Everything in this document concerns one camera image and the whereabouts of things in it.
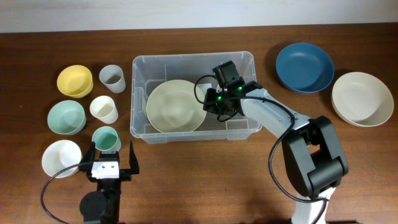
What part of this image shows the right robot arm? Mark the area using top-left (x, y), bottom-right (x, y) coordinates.
top-left (203, 81), bottom-right (348, 223)

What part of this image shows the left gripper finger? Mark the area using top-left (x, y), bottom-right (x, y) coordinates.
top-left (81, 141), bottom-right (95, 164)
top-left (129, 141), bottom-right (139, 170)

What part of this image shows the cream plate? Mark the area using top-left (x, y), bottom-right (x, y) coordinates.
top-left (146, 80), bottom-right (206, 133)
top-left (331, 72), bottom-right (394, 127)

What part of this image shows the white bowl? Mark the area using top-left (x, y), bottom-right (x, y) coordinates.
top-left (42, 139), bottom-right (83, 176)

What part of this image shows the cream cup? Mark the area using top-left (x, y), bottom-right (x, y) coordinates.
top-left (90, 95), bottom-right (119, 124)

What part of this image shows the grey cup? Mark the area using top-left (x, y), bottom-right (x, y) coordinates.
top-left (99, 65), bottom-right (126, 93)

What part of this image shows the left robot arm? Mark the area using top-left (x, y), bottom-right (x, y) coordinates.
top-left (79, 143), bottom-right (139, 223)

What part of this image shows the light green bowl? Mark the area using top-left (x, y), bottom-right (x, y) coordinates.
top-left (47, 100), bottom-right (86, 135)

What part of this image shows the green cup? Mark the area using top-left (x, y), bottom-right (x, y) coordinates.
top-left (91, 126), bottom-right (121, 151)

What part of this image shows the yellow bowl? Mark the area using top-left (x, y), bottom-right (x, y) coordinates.
top-left (57, 65), bottom-right (93, 98)

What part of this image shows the clear plastic storage container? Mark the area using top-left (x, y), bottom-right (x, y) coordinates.
top-left (129, 51), bottom-right (262, 144)

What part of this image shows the dark blue plate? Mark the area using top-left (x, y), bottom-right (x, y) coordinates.
top-left (275, 42), bottom-right (335, 94)

